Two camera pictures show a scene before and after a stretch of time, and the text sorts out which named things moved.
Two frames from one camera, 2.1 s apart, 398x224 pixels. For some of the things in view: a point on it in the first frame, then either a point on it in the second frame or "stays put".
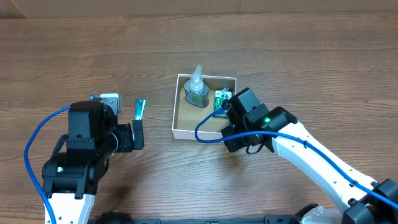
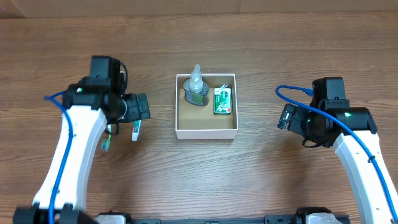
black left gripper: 124,130 → 135,112
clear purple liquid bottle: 196,92 stays put
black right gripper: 231,133 → 300,115
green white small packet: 220,96 stays put
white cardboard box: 186,117 stays put
